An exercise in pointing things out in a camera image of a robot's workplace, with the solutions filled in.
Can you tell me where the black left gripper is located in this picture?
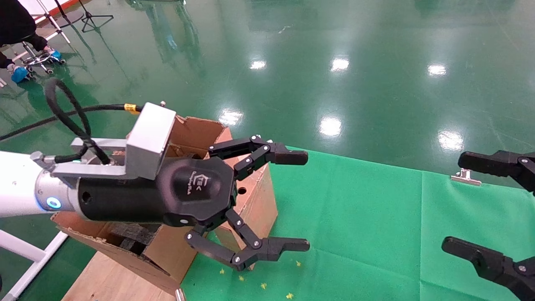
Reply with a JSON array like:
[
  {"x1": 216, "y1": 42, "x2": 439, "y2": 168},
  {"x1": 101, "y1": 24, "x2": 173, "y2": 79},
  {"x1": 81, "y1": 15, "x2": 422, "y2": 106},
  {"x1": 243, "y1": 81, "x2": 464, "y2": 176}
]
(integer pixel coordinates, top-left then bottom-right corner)
[{"x1": 78, "y1": 135, "x2": 311, "y2": 271}]

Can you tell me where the green table cloth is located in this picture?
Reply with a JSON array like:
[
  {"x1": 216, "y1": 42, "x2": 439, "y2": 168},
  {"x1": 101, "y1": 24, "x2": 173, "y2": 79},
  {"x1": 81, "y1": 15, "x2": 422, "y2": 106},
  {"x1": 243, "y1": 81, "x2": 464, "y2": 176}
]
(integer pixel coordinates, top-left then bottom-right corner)
[{"x1": 180, "y1": 146, "x2": 535, "y2": 301}]

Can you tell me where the black tripod stand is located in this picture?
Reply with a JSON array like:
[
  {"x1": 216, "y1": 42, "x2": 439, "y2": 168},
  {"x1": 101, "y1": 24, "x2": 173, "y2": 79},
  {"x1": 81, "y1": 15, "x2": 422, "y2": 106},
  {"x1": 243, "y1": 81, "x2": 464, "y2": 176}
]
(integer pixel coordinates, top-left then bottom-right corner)
[{"x1": 77, "y1": 0, "x2": 114, "y2": 33}]

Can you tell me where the black foam padding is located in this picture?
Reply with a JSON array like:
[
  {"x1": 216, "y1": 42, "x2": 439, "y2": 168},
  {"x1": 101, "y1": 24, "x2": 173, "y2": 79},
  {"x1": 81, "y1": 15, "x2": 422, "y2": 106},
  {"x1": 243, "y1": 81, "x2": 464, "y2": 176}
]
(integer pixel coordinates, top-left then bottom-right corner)
[{"x1": 109, "y1": 222, "x2": 161, "y2": 255}]

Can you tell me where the white work table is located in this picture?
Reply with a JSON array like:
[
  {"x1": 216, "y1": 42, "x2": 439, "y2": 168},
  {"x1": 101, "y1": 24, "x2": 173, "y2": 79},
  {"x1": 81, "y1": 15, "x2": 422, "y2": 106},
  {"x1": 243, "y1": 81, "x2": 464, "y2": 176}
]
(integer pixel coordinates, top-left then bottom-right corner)
[{"x1": 25, "y1": 0, "x2": 71, "y2": 44}]

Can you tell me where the thick black looped cable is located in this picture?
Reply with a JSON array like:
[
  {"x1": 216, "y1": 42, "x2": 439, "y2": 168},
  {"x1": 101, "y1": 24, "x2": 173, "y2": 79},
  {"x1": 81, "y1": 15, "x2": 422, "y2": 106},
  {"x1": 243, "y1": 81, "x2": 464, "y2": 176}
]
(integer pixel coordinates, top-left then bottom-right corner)
[{"x1": 45, "y1": 79, "x2": 112, "y2": 166}]

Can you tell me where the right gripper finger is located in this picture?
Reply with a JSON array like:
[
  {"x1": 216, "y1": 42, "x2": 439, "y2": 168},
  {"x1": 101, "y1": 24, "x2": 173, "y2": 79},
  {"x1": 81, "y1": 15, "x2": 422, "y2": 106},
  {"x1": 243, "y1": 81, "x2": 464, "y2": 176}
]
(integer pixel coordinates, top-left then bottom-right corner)
[
  {"x1": 442, "y1": 236, "x2": 535, "y2": 301},
  {"x1": 458, "y1": 150, "x2": 535, "y2": 196}
]

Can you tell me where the seated person in black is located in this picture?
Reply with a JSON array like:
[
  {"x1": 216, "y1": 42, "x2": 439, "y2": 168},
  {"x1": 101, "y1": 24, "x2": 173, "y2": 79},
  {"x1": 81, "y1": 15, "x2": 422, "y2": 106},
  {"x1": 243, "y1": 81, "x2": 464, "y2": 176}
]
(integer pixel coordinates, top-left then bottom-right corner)
[{"x1": 0, "y1": 0, "x2": 48, "y2": 69}]

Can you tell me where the black cable with yellow tag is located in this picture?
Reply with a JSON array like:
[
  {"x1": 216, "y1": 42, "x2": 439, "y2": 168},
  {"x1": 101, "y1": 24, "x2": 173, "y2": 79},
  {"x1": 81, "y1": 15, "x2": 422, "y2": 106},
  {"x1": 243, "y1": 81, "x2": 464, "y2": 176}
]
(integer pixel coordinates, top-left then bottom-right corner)
[{"x1": 0, "y1": 104, "x2": 143, "y2": 143}]

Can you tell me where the white desk frame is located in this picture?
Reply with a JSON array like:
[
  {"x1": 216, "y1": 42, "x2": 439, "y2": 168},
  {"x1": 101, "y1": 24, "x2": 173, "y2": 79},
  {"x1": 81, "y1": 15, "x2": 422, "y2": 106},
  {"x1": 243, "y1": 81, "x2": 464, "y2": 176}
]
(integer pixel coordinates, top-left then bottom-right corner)
[{"x1": 0, "y1": 229, "x2": 69, "y2": 301}]

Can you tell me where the chrome swivel stool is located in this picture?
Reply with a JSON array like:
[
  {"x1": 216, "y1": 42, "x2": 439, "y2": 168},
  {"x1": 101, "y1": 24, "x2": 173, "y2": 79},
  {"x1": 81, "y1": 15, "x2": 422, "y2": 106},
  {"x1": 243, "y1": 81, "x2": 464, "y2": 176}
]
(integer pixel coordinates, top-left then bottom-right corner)
[{"x1": 21, "y1": 41, "x2": 66, "y2": 76}]

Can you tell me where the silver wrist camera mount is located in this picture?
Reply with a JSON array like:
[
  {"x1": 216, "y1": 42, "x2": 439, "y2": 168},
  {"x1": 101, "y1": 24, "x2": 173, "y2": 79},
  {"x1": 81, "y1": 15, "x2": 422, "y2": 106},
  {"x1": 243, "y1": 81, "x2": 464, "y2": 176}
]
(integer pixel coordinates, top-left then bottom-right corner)
[{"x1": 52, "y1": 102, "x2": 177, "y2": 186}]

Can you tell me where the large open cardboard carton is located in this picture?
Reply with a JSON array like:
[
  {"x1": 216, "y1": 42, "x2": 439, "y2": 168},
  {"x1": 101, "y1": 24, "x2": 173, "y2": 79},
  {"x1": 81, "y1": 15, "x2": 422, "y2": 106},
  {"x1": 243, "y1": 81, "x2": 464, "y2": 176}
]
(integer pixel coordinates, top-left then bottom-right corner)
[{"x1": 50, "y1": 115, "x2": 234, "y2": 295}]

